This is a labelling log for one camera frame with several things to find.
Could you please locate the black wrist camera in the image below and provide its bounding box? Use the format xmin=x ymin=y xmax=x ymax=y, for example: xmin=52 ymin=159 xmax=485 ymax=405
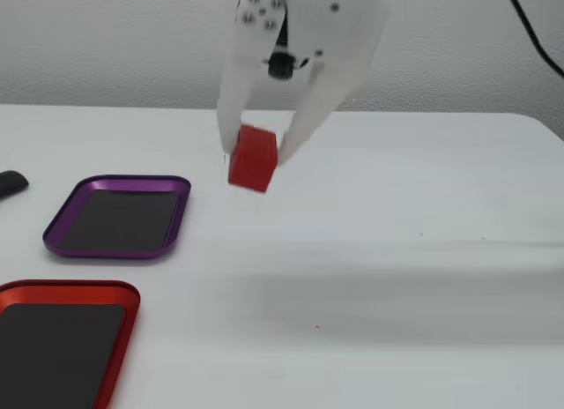
xmin=263 ymin=49 xmax=309 ymax=81

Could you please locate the red dish with black mat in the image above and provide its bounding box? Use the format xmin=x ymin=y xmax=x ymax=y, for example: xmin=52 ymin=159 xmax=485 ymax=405
xmin=0 ymin=279 xmax=142 ymax=409

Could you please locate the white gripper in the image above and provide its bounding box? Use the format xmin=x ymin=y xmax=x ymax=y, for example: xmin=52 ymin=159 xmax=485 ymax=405
xmin=217 ymin=0 xmax=394 ymax=167

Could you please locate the purple dish with black mat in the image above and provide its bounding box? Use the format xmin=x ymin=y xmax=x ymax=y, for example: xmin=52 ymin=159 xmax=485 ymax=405
xmin=41 ymin=174 xmax=193 ymax=262

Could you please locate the thick black cable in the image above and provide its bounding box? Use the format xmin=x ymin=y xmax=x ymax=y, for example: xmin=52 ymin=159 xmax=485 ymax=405
xmin=501 ymin=0 xmax=564 ymax=80

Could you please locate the red textured block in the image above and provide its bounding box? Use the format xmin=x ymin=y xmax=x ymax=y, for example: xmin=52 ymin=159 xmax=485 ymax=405
xmin=226 ymin=124 xmax=280 ymax=195

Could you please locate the black rounded object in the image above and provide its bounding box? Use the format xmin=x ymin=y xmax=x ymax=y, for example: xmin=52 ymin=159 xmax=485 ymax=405
xmin=0 ymin=170 xmax=31 ymax=202

